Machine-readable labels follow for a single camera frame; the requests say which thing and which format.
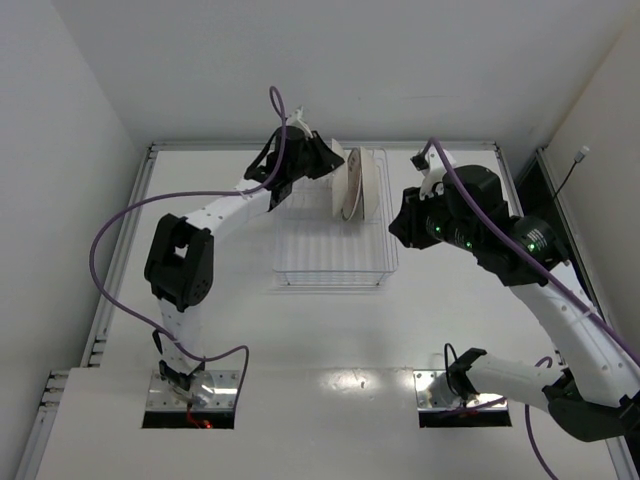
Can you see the metal base plate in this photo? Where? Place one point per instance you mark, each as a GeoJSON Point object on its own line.
{"type": "Point", "coordinates": [215, 390]}
{"type": "Point", "coordinates": [434, 396]}

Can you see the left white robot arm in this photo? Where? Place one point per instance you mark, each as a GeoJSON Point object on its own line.
{"type": "Point", "coordinates": [180, 264]}

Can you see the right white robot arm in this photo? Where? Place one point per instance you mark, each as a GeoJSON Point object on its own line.
{"type": "Point", "coordinates": [595, 395]}

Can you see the flower pattern plate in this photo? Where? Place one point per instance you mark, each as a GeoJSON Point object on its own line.
{"type": "Point", "coordinates": [370, 189]}
{"type": "Point", "coordinates": [339, 183]}

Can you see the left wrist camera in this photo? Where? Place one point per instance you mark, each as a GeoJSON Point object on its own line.
{"type": "Point", "coordinates": [297, 120]}

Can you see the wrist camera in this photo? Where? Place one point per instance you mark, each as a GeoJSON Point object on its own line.
{"type": "Point", "coordinates": [297, 120]}
{"type": "Point", "coordinates": [429, 163]}

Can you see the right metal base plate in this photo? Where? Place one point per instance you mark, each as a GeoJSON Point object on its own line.
{"type": "Point", "coordinates": [434, 396]}

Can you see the glass plate orange sunburst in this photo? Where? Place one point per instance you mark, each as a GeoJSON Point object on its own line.
{"type": "Point", "coordinates": [354, 177]}

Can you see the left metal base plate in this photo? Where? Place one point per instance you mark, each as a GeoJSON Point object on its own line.
{"type": "Point", "coordinates": [215, 390]}

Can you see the white wire dish rack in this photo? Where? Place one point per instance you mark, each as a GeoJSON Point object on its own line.
{"type": "Point", "coordinates": [316, 250]}

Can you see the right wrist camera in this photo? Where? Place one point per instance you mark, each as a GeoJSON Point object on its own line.
{"type": "Point", "coordinates": [429, 163]}

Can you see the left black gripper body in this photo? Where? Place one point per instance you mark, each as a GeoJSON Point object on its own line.
{"type": "Point", "coordinates": [310, 153]}

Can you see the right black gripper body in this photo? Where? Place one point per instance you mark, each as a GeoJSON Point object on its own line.
{"type": "Point", "coordinates": [410, 215]}

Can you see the black cable white plug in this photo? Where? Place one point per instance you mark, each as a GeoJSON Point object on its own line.
{"type": "Point", "coordinates": [577, 160]}

